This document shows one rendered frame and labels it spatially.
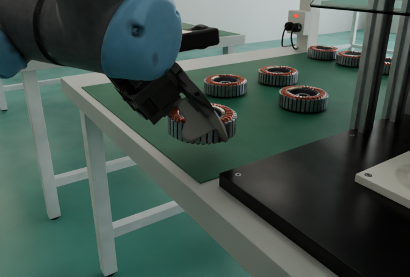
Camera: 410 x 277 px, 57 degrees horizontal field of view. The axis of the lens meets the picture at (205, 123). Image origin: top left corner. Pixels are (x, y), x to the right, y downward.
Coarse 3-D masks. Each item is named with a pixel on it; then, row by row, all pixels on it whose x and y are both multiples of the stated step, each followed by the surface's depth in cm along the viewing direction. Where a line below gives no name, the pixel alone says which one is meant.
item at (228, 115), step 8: (216, 104) 64; (176, 112) 60; (224, 112) 60; (232, 112) 60; (168, 120) 59; (176, 120) 57; (184, 120) 57; (224, 120) 57; (232, 120) 58; (168, 128) 59; (176, 128) 57; (232, 128) 58; (176, 136) 57; (208, 136) 56; (216, 136) 56; (232, 136) 59; (208, 144) 57
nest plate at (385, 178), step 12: (408, 156) 57; (372, 168) 54; (384, 168) 54; (396, 168) 54; (408, 168) 54; (360, 180) 52; (372, 180) 51; (384, 180) 51; (396, 180) 51; (408, 180) 51; (384, 192) 49; (396, 192) 48; (408, 192) 48; (408, 204) 46
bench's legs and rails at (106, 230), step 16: (80, 112) 117; (96, 128) 117; (96, 144) 118; (96, 160) 120; (96, 176) 122; (96, 192) 124; (96, 208) 126; (160, 208) 144; (176, 208) 146; (96, 224) 130; (112, 224) 135; (128, 224) 136; (144, 224) 140; (112, 240) 134; (112, 256) 136; (112, 272) 138
